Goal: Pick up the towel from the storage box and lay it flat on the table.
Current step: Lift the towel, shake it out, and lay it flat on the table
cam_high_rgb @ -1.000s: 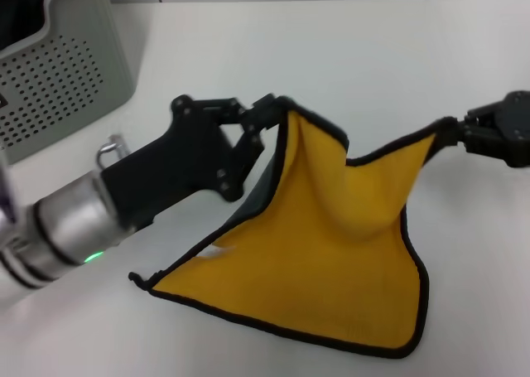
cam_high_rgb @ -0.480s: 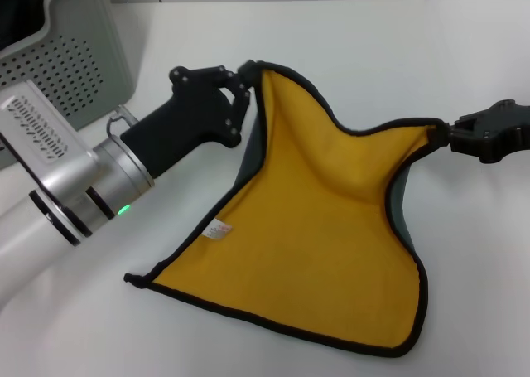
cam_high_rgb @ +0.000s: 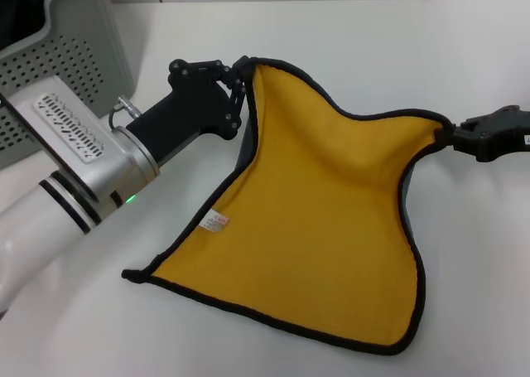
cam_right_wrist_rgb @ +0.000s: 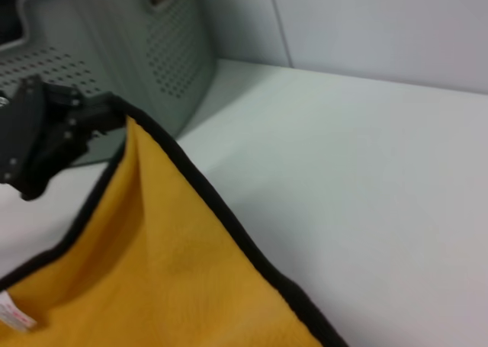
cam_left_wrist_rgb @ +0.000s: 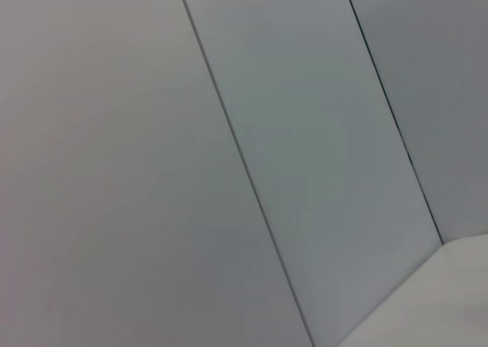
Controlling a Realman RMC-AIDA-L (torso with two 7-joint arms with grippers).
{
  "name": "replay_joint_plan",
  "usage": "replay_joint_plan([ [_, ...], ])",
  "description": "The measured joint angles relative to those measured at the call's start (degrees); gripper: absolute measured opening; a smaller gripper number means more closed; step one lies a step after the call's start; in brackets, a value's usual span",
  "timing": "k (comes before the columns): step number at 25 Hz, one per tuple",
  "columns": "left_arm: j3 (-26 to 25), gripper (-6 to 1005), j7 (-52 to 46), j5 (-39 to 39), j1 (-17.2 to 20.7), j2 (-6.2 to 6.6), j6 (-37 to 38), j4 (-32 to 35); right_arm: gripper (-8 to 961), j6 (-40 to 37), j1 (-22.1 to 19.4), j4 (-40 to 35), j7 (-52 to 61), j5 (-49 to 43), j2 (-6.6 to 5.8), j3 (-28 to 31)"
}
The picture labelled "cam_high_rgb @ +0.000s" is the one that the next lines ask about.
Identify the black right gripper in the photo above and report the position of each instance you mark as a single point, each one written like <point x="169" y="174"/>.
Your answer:
<point x="505" y="132"/>

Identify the grey-green perforated storage box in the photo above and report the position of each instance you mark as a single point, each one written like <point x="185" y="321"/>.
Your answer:
<point x="83" y="54"/>

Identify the silver and white left robot arm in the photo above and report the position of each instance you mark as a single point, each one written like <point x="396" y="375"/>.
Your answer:
<point x="74" y="165"/>

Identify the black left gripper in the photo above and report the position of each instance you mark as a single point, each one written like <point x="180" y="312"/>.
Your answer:
<point x="186" y="103"/>

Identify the yellow and green towel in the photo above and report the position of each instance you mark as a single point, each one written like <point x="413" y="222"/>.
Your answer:
<point x="310" y="228"/>

